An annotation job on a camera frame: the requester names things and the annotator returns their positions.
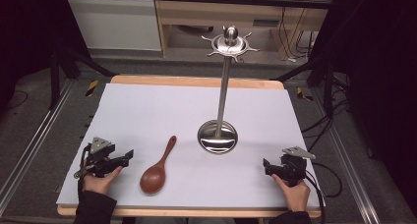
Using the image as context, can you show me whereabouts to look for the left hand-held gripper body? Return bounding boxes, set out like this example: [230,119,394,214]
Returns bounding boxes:
[74,137,130,179]

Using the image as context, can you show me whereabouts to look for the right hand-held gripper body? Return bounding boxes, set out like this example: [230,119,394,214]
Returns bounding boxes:
[273,145,318,188]

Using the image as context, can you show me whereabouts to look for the brown wooden spoon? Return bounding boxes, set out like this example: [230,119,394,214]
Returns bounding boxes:
[139,135,178,196]

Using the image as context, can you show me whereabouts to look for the steel utensil stand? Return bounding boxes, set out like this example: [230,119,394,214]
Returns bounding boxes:
[197,25,261,155]

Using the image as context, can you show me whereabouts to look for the person's right hand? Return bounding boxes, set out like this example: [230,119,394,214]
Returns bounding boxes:
[270,173,312,213]

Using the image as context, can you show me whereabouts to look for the person's left hand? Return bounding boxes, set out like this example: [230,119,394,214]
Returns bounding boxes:
[82,158,124,196]

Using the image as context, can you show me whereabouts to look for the white table mat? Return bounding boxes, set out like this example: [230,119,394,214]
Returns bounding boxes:
[56,83,327,209]

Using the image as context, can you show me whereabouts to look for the yellow black floor tape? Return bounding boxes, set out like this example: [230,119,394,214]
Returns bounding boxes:
[85,79,99,97]
[296,86,315,102]

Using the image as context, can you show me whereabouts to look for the white cabinet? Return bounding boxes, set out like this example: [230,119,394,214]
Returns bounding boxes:
[66,0,163,52]

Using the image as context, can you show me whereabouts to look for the light wooden desk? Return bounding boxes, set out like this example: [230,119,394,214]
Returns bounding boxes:
[153,0,332,61]

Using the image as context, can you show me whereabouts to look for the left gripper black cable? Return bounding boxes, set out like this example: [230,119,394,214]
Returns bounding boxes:
[76,143,92,198]

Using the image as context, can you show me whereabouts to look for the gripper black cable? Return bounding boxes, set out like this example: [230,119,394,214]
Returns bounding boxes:
[304,161,344,224]
[76,143,92,198]

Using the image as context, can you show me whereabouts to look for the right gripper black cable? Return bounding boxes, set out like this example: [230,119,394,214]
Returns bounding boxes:
[304,161,344,224]

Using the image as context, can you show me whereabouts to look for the black floor cables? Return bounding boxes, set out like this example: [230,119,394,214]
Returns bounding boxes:
[300,71,352,153]

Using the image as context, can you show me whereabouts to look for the metal floor rail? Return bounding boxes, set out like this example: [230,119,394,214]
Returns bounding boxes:
[0,79,76,216]
[310,85,383,224]

